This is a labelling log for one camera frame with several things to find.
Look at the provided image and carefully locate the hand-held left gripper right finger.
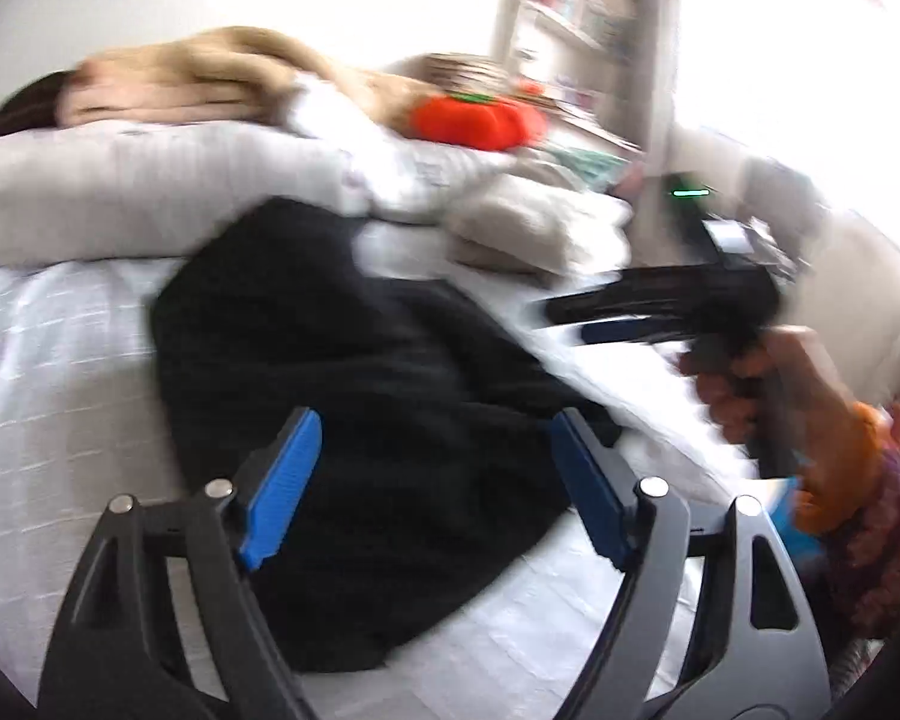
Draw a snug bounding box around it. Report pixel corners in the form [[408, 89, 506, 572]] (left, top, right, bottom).
[[551, 409, 830, 720]]

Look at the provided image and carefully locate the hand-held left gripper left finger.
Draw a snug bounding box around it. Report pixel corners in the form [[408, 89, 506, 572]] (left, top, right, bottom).
[[37, 406, 323, 720]]

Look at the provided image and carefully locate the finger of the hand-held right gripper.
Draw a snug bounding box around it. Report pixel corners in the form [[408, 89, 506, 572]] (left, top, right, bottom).
[[577, 315, 687, 347], [536, 270, 683, 323]]

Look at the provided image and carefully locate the black garment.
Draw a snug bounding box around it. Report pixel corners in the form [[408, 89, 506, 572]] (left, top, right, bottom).
[[150, 195, 623, 676]]

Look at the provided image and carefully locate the person's right forearm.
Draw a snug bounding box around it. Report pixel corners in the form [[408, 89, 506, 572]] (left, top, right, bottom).
[[791, 401, 900, 691]]

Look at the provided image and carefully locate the person's right hand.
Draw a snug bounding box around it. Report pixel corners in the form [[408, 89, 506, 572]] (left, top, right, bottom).
[[679, 324, 863, 466]]

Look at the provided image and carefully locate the cream fluffy blanket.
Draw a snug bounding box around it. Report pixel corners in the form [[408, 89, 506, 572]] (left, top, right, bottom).
[[446, 172, 635, 286]]

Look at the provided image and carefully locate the teal patterned cloth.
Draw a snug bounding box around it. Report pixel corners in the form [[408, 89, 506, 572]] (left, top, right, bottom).
[[544, 144, 635, 192]]

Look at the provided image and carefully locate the orange plush pumpkin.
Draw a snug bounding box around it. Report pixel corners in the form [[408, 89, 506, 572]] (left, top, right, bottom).
[[407, 90, 548, 155]]

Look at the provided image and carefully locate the white printed quilt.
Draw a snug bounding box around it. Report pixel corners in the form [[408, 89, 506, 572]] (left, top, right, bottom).
[[285, 79, 522, 222]]

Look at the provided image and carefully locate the white textured bedspread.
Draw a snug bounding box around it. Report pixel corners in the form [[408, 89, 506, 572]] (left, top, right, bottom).
[[0, 225, 766, 720]]

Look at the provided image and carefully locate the beige striped cushion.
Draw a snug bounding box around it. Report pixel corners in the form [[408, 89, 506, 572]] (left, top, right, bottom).
[[386, 51, 515, 102]]

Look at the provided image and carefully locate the white bookshelf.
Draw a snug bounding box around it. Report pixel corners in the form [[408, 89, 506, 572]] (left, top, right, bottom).
[[495, 0, 668, 158]]

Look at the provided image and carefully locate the pale grey pillow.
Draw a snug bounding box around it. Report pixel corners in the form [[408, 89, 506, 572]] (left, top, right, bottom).
[[0, 120, 391, 275]]

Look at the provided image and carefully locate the tan quilted blanket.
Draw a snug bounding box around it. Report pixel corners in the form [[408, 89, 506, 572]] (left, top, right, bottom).
[[56, 26, 436, 140]]

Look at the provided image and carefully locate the dark cloth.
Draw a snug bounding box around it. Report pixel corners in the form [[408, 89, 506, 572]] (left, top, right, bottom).
[[0, 71, 76, 155]]

